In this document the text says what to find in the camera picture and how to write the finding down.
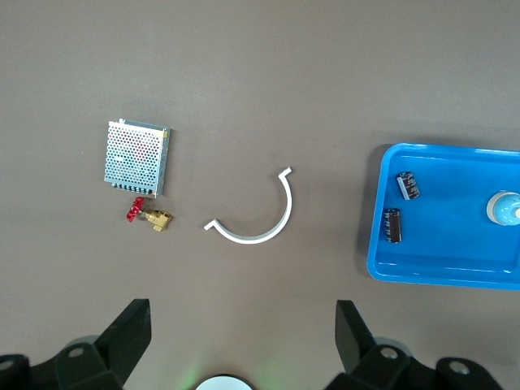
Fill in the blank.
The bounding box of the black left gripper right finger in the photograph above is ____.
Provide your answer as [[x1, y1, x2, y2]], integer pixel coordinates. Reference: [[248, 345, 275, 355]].
[[324, 300, 505, 390]]

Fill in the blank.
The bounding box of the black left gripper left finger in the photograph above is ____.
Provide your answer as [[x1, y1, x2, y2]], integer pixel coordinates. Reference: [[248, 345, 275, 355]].
[[0, 299, 152, 390]]

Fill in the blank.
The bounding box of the long dark electrolytic capacitor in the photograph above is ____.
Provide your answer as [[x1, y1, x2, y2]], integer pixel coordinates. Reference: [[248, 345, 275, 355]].
[[383, 207, 405, 245]]

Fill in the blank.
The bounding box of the short dark electrolytic capacitor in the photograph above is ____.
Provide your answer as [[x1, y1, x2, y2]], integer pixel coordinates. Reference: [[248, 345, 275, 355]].
[[396, 171, 422, 202]]

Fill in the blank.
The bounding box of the blue dome bell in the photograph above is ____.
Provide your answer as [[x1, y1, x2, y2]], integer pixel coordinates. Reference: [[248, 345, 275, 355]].
[[486, 189, 520, 227]]

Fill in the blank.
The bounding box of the blue plastic tray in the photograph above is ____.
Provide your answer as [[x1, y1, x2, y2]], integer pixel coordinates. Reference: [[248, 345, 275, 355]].
[[366, 141, 520, 292]]

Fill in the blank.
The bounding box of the white curved plastic clip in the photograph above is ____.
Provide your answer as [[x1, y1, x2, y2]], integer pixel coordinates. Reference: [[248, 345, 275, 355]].
[[203, 165, 295, 245]]

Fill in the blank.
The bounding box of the perforated metal power supply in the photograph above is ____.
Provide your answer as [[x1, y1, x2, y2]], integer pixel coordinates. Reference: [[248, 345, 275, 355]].
[[103, 118, 172, 200]]

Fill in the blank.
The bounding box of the brown table mat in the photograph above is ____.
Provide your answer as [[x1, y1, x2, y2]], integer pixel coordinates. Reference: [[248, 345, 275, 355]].
[[0, 0, 520, 390]]

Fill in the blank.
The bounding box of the brass valve red handle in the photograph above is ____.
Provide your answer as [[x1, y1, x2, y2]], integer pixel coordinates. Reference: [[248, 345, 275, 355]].
[[124, 196, 175, 233]]

